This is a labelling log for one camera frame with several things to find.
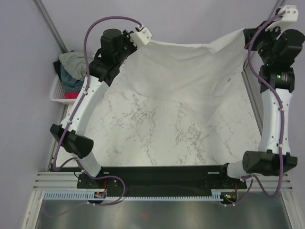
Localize aluminium frame post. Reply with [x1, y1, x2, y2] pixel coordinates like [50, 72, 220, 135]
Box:
[244, 0, 286, 58]
[33, 0, 67, 53]

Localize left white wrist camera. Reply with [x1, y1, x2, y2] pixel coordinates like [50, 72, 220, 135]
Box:
[130, 27, 152, 49]

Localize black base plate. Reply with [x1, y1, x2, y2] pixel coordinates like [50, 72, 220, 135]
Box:
[77, 166, 247, 196]

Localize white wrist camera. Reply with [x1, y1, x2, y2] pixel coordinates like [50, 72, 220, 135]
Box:
[264, 5, 298, 31]
[130, 27, 152, 49]

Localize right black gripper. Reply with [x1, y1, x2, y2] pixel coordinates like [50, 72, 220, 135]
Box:
[244, 21, 285, 65]

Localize white t shirt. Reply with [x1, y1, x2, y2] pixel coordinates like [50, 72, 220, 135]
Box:
[125, 29, 246, 122]

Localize teal t shirt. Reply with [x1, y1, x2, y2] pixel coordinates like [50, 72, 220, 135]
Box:
[60, 65, 83, 93]

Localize white slotted cable duct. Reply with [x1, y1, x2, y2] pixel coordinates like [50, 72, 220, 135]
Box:
[43, 189, 236, 201]

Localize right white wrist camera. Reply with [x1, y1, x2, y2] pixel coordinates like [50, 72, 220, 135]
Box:
[264, 5, 298, 31]

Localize red t shirt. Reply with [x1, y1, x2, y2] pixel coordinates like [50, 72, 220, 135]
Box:
[64, 91, 80, 99]

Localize aluminium front rail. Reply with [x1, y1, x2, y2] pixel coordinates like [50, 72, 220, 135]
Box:
[34, 172, 293, 192]

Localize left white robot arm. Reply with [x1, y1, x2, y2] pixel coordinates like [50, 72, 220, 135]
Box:
[50, 29, 138, 187]

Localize left aluminium frame post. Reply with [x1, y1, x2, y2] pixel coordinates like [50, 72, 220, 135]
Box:
[33, 0, 67, 53]

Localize black t shirt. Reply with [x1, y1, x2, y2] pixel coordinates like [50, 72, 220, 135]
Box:
[53, 51, 78, 79]

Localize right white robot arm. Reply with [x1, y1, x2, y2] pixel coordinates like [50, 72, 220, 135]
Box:
[218, 26, 305, 188]

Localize right aluminium frame post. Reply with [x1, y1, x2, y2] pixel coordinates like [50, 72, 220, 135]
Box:
[244, 0, 286, 58]

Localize white plastic basket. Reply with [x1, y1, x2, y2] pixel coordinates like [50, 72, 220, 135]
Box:
[50, 73, 75, 104]

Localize grey t shirt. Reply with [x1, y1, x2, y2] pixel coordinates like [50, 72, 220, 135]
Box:
[58, 51, 86, 81]

